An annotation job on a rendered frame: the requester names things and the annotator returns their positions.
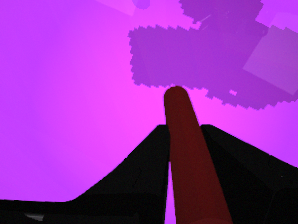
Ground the red peg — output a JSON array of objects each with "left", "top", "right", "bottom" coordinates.
[{"left": 162, "top": 85, "right": 233, "bottom": 224}]

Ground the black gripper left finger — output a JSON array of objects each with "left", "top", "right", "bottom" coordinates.
[{"left": 0, "top": 124, "right": 170, "bottom": 224}]

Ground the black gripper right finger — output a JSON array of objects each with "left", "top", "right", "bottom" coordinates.
[{"left": 201, "top": 124, "right": 298, "bottom": 224}]

